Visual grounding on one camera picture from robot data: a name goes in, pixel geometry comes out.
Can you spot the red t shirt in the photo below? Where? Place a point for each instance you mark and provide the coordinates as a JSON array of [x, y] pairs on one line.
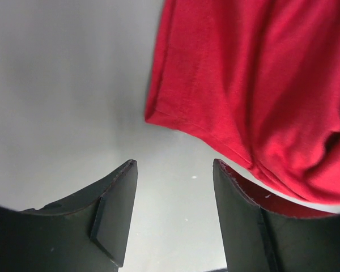
[[258, 81]]

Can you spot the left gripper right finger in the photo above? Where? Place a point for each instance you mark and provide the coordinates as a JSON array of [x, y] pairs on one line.
[[262, 231]]

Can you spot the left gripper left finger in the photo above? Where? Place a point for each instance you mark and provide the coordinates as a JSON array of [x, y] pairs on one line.
[[85, 231]]

